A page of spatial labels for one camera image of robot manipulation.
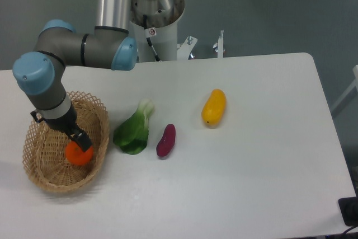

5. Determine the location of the white metal bracket right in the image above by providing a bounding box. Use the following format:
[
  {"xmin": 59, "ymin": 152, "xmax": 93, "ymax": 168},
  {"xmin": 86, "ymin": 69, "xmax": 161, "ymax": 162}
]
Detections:
[{"xmin": 177, "ymin": 30, "xmax": 226, "ymax": 60}]

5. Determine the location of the orange fruit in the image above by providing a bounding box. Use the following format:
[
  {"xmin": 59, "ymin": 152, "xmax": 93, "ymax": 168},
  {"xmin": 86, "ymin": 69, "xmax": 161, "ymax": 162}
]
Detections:
[{"xmin": 64, "ymin": 141, "xmax": 94, "ymax": 166}]

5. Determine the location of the white frame at right edge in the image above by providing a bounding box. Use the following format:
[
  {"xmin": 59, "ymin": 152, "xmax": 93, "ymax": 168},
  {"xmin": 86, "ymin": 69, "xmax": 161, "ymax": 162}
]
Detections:
[{"xmin": 330, "ymin": 65, "xmax": 357, "ymax": 118}]

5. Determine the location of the purple sweet potato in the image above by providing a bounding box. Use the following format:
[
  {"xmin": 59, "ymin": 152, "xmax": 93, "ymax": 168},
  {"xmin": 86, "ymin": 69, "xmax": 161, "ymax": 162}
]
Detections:
[{"xmin": 156, "ymin": 124, "xmax": 176, "ymax": 158}]

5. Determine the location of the green bok choy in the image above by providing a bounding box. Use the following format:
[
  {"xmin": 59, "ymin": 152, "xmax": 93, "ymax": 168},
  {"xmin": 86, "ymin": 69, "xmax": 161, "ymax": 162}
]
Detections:
[{"xmin": 112, "ymin": 99, "xmax": 154, "ymax": 155}]

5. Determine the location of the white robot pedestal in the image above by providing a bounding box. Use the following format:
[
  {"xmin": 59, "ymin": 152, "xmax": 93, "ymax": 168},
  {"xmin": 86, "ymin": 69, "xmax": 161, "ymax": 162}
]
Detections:
[{"xmin": 130, "ymin": 22, "xmax": 178, "ymax": 62}]

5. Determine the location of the black cable on pedestal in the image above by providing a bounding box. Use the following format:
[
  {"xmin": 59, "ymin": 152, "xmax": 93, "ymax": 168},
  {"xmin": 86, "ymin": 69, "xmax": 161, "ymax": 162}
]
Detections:
[{"xmin": 143, "ymin": 14, "xmax": 162, "ymax": 62}]

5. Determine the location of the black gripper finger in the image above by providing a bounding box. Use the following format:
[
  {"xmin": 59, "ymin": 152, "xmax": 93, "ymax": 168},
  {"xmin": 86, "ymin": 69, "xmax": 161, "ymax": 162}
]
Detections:
[{"xmin": 70, "ymin": 131, "xmax": 92, "ymax": 152}]

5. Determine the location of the black device at table corner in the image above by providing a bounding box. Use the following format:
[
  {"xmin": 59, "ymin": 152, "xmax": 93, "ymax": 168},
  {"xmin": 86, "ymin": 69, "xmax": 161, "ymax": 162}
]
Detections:
[{"xmin": 338, "ymin": 196, "xmax": 357, "ymax": 226}]

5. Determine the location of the woven wicker basket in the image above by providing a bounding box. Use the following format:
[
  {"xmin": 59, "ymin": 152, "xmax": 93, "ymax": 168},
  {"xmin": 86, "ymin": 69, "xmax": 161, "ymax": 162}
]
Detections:
[{"xmin": 22, "ymin": 91, "xmax": 110, "ymax": 194}]

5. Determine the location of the yellow mango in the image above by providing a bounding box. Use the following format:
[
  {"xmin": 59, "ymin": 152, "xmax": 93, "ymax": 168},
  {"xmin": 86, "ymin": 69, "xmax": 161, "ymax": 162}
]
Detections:
[{"xmin": 201, "ymin": 89, "xmax": 227, "ymax": 127}]

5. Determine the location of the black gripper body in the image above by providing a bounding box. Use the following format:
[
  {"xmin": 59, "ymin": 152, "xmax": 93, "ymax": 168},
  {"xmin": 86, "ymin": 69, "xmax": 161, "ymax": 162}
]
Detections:
[{"xmin": 30, "ymin": 105, "xmax": 81, "ymax": 138}]

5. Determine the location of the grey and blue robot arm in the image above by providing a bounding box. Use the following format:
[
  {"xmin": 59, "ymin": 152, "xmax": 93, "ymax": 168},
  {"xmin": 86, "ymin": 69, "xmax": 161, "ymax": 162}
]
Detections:
[{"xmin": 12, "ymin": 0, "xmax": 185, "ymax": 151}]

